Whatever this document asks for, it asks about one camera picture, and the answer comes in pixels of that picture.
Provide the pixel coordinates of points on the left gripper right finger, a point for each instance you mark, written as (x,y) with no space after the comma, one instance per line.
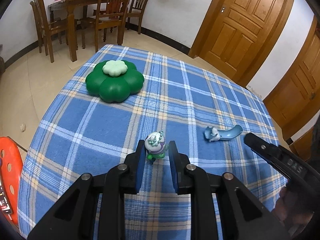
(178,162)

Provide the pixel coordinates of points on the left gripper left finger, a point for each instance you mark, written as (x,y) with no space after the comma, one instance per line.
(135,164)

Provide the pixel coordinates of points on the green purple toy figure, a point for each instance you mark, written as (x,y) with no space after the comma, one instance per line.
(155,146)

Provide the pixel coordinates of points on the person's right hand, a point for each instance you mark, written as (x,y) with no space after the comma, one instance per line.
(284,204)

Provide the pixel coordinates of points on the blue curved plastic toy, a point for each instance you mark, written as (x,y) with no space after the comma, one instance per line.
(213,134)

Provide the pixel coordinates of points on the blue plaid tablecloth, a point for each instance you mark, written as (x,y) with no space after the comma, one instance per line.
(79,133)

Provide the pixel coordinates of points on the right wooden door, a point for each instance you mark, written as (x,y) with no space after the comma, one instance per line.
(295,99)

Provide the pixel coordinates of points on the wooden door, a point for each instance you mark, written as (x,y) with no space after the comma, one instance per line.
(236,36)
(295,99)

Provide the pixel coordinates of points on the green flower-shaped box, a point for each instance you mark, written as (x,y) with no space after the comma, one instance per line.
(114,80)

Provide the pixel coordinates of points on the red plastic stool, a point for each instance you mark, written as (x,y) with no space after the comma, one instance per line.
(11,168)

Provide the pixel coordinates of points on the left wooden door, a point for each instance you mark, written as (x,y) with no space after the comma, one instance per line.
(236,36)

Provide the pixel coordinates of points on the wooden chair front left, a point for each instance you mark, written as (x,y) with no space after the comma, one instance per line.
(55,27)

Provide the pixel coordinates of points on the wooden chair near table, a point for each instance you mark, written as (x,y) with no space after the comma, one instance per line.
(109,14)

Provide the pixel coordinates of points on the wooden dining table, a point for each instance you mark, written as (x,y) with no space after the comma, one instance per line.
(77,3)

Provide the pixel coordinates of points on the wooden chair by wall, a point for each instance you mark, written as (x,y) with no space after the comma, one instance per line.
(136,10)

